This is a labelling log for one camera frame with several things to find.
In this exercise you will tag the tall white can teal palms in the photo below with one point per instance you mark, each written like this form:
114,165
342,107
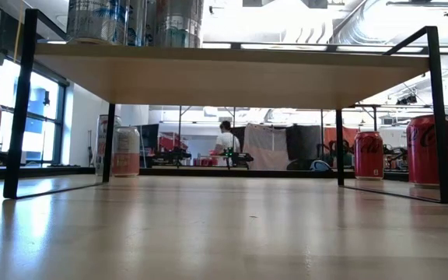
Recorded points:
179,23

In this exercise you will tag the background black robot arm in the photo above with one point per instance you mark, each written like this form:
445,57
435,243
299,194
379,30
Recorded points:
177,156
239,157

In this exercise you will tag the wooden shelf black metal legs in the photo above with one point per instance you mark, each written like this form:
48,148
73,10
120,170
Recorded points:
228,78

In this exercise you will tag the person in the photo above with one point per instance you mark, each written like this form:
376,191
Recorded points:
228,142

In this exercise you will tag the white hanging cloth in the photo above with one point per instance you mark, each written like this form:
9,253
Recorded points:
267,148

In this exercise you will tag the black monitor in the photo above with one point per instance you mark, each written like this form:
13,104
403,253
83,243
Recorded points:
146,136

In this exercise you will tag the dark grey hanging cloth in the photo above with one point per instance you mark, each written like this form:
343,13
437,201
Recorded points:
303,142

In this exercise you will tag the short white and pink can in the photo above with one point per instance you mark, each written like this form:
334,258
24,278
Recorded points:
127,151

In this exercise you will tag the blue and white helmet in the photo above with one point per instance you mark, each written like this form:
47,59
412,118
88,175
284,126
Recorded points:
320,166

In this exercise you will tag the orange hanging cloth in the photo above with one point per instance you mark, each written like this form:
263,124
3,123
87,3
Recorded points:
331,136

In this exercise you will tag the black track spotlights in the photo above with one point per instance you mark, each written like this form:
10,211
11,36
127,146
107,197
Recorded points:
407,100

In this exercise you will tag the black aluminium table frame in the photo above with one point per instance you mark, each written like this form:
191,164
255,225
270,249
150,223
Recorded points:
286,173

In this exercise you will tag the silver ceiling duct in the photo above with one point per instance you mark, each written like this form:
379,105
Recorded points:
358,29

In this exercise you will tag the large window black frame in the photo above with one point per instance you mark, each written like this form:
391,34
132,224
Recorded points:
37,113

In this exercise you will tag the black ceiling rail fixture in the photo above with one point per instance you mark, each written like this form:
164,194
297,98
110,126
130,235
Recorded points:
418,4

